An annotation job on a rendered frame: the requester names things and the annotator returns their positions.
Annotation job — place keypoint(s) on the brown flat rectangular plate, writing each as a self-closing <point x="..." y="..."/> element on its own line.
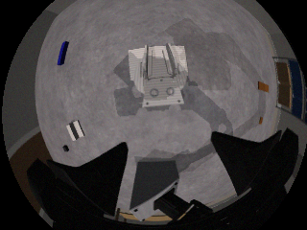
<point x="263" y="87"/>

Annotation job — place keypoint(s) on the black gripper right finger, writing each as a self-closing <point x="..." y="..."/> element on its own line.
<point x="242" y="158"/>

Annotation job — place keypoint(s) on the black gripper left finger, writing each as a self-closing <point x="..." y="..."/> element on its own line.
<point x="98" y="180"/>

